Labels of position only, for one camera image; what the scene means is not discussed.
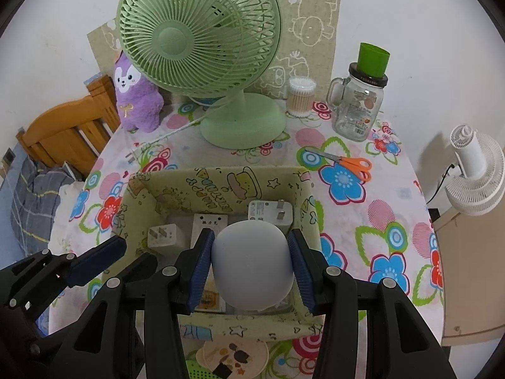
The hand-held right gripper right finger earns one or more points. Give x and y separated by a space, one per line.
303 272

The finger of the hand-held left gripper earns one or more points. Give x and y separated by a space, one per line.
142 268
98 260

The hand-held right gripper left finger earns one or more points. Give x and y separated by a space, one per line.
201 272

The small white charger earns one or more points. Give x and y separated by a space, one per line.
161 237

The large white charger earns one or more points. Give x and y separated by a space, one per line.
272 213

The yellow cartoon fabric storage box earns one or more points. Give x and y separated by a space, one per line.
221 185

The green perforated oval case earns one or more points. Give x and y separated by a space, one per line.
197 371

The small black item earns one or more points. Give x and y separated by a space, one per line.
221 369

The white small carton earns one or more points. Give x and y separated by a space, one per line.
211 225

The white pillow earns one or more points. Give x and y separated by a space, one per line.
65 209

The floral tablecloth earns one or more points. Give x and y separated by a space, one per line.
355 213

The grey plaid quilt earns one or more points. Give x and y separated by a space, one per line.
35 201

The thin white-edged panel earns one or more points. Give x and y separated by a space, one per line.
69 169

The wooden bed headboard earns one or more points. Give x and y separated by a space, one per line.
59 126

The purple plush toy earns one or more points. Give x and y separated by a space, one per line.
138 102

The glass mug jar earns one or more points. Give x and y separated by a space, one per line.
357 114

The cotton swab container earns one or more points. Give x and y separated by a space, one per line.
302 98

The white floor fan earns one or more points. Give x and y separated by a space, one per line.
473 166

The green plastic cup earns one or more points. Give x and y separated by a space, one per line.
373 59

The green desk fan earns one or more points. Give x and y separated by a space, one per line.
177 39

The wall socket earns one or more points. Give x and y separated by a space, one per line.
8 154

